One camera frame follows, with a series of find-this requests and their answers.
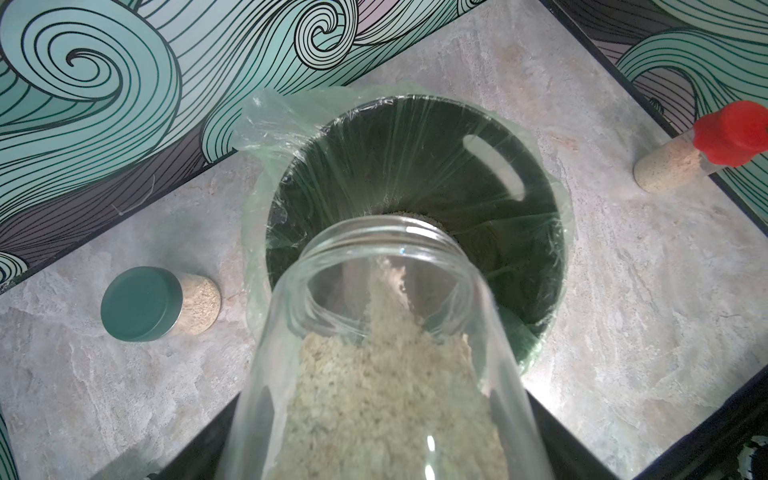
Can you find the black corner frame post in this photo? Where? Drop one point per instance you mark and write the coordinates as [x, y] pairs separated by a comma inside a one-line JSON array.
[[564, 19]]

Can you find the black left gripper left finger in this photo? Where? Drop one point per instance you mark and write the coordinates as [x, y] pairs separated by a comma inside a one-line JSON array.
[[200, 458]]

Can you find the black bin with green liner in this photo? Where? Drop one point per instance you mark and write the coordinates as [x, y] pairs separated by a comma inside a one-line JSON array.
[[405, 153]]

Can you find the glass oatmeal jar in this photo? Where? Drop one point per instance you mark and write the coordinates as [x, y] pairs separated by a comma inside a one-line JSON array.
[[383, 357]]

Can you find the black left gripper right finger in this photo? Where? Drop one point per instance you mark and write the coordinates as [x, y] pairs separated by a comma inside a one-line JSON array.
[[569, 458]]

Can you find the red-lidded oatmeal jar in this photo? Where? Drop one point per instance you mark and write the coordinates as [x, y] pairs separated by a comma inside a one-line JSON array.
[[730, 137]]

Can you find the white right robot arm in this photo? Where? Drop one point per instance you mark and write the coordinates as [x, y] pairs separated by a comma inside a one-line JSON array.
[[730, 444]]

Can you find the green-lidded oatmeal jar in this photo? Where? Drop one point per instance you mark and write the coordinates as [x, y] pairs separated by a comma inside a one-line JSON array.
[[148, 303]]

